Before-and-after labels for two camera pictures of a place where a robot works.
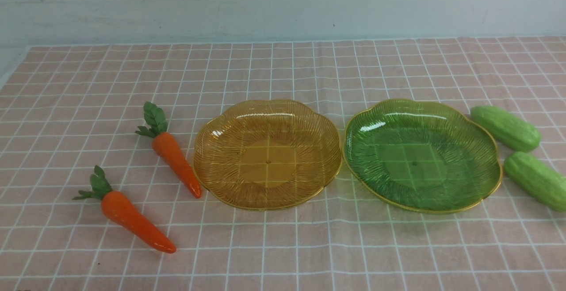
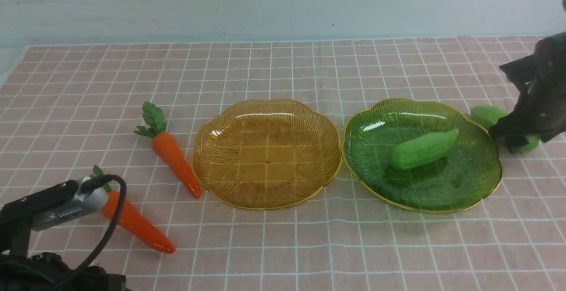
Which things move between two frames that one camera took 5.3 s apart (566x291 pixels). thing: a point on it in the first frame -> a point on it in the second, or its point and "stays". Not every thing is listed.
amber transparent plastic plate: (267, 155) stays
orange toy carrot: (165, 144) stays
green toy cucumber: (546, 185) -> (422, 149)
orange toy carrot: (124, 214) stays
